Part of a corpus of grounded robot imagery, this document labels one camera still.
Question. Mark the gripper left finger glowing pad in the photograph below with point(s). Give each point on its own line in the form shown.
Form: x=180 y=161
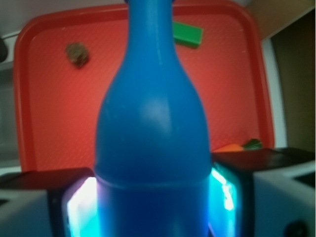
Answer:
x=55 y=203

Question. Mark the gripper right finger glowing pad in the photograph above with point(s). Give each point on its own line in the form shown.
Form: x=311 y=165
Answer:
x=263 y=193

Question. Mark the blue plastic bottle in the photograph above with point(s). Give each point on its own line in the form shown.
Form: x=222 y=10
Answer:
x=152 y=148

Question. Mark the orange toy carrot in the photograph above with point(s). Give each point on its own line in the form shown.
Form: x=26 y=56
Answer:
x=253 y=144

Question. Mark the red plastic tray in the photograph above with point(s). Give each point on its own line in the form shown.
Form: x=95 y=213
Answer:
x=57 y=104

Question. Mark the brown rock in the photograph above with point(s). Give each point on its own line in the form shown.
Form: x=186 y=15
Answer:
x=77 y=53

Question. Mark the brown cardboard panel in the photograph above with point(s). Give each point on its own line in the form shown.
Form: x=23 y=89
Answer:
x=272 y=16

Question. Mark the green rectangular block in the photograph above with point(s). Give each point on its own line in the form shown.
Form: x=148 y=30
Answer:
x=187 y=35

